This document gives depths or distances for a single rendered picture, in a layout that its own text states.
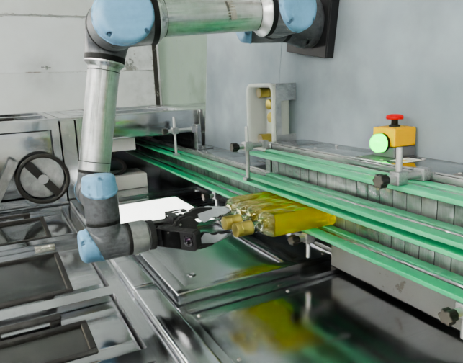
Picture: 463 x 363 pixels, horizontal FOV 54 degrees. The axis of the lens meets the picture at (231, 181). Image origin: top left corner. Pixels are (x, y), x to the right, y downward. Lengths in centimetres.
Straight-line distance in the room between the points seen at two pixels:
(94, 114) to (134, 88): 387
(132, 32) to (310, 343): 72
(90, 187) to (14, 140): 111
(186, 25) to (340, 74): 50
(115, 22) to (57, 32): 390
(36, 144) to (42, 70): 278
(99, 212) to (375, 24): 81
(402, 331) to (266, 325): 27
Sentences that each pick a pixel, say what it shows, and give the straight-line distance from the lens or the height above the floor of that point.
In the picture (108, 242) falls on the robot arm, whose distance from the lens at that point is 103.
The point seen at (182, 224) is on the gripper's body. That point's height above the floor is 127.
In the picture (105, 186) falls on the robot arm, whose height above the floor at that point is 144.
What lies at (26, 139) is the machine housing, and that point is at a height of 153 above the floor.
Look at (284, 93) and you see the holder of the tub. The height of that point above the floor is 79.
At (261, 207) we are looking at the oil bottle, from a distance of 117.
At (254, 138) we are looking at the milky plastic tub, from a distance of 164.
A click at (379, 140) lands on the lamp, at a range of 111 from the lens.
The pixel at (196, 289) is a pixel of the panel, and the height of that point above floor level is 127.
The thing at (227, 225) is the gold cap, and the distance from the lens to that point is 112.
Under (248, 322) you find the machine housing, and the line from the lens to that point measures 102.
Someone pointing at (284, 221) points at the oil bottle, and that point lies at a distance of 112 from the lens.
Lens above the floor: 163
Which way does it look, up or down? 26 degrees down
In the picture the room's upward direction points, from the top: 98 degrees counter-clockwise
